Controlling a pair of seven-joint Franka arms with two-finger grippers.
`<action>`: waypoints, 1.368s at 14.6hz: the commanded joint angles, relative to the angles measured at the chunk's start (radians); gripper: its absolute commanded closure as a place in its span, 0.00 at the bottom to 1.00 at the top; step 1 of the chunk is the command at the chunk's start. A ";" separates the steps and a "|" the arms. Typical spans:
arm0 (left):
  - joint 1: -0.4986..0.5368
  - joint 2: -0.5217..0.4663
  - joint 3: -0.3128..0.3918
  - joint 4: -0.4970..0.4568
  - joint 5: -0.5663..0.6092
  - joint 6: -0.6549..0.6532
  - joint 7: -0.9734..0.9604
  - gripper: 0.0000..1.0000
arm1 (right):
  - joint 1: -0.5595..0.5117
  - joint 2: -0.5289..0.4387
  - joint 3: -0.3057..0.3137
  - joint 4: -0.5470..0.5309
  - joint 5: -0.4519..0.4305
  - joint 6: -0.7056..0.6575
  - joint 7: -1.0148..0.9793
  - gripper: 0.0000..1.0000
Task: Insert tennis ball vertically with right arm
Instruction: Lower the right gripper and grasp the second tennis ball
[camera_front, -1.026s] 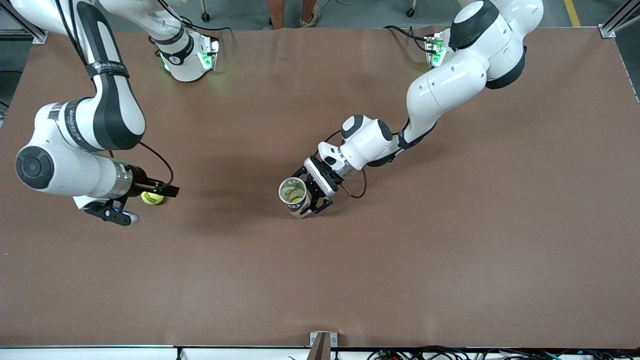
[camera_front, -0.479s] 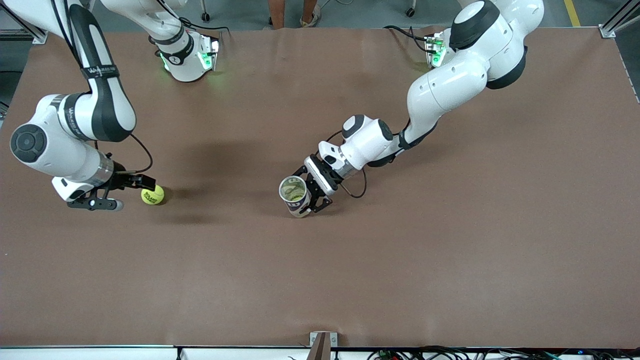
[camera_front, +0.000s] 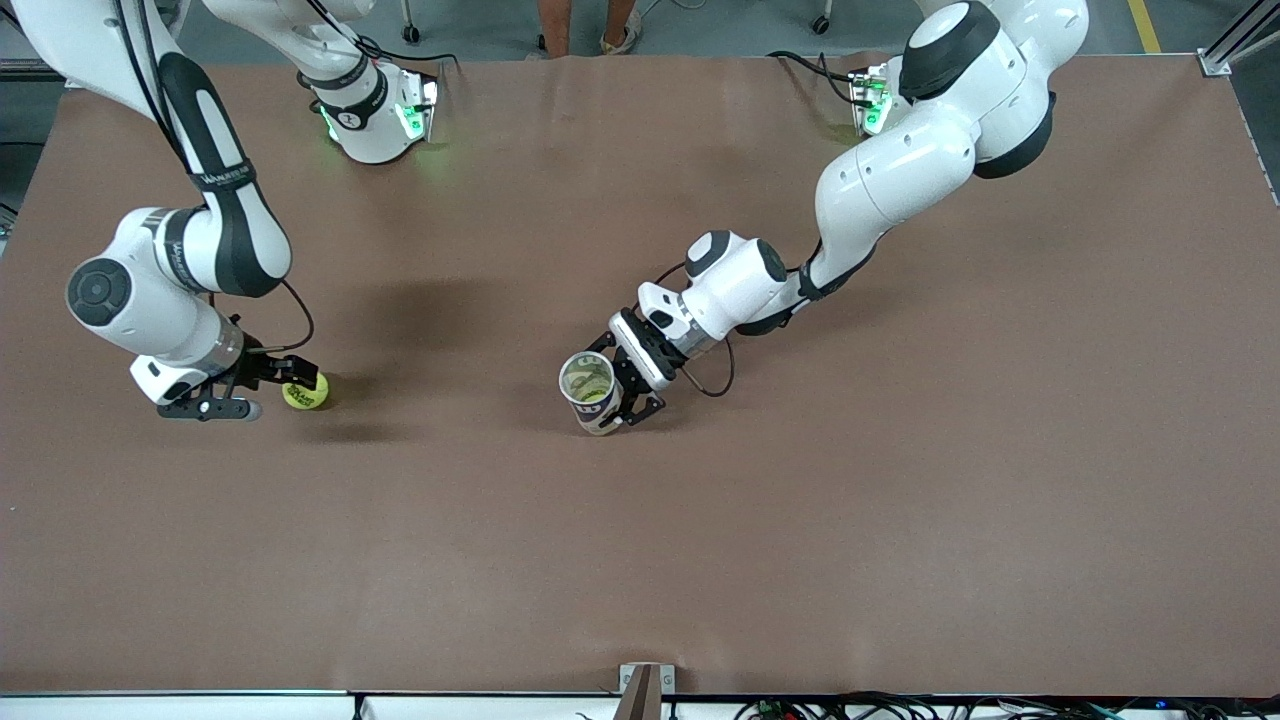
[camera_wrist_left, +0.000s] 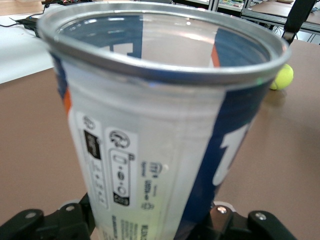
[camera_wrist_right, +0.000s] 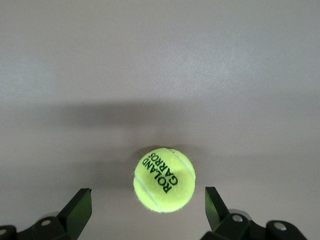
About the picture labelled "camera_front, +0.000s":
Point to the aluminium frame profile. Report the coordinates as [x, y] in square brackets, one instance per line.
[1225, 50]

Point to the plain yellow tennis ball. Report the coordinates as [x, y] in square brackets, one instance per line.
[588, 380]

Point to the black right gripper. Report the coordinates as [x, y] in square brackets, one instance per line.
[262, 366]

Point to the clear tennis ball can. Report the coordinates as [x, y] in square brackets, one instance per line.
[600, 420]

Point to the yellow tennis ball black print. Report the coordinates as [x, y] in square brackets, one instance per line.
[308, 398]

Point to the grey camera pole bracket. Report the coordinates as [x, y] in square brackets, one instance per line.
[647, 700]

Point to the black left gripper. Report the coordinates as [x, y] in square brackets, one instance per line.
[652, 352]

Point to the black chair caster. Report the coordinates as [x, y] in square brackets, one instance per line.
[411, 34]
[822, 23]

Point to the white table edge strip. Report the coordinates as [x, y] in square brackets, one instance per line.
[150, 708]

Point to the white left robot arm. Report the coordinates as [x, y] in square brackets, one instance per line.
[890, 180]

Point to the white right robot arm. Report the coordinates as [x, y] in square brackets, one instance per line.
[150, 300]

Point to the brown table cover sheet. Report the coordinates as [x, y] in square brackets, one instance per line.
[640, 560]

